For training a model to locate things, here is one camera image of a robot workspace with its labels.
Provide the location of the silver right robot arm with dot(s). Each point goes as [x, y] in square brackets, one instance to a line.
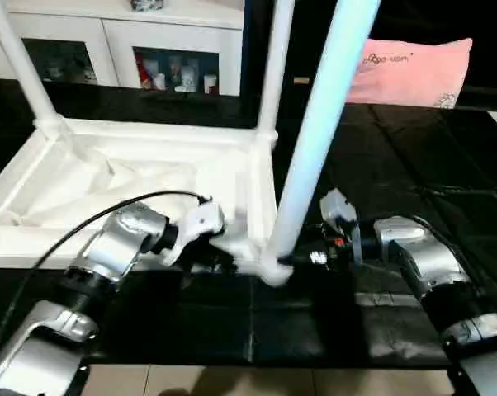
[422, 256]

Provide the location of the white plastic table leg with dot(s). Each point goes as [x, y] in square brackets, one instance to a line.
[323, 124]
[21, 66]
[275, 66]

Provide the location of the white plastic table top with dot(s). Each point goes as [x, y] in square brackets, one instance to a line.
[149, 165]

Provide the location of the red bottle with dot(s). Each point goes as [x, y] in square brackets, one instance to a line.
[144, 76]

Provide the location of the black work mat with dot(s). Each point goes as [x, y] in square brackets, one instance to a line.
[414, 165]

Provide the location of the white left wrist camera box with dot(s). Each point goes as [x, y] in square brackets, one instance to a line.
[201, 223]

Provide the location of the black cabinet with gold label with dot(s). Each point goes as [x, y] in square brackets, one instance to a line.
[308, 49]

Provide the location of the white glass-door cabinet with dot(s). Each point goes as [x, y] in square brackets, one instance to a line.
[67, 25]

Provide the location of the dark patterned ornament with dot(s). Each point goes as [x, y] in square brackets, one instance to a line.
[148, 4]

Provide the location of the pink pillow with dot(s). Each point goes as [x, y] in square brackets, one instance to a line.
[422, 74]

